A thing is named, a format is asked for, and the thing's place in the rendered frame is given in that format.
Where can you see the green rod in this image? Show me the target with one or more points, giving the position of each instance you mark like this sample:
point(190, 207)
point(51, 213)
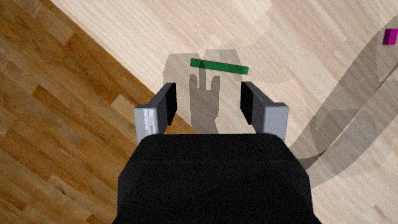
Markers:
point(219, 66)

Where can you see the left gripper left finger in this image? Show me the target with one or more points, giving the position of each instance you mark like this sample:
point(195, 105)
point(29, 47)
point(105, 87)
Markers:
point(154, 117)

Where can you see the magenta rod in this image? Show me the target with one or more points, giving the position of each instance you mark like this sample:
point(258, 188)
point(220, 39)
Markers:
point(390, 36)

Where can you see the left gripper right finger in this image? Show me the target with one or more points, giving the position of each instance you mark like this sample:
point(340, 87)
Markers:
point(259, 110)

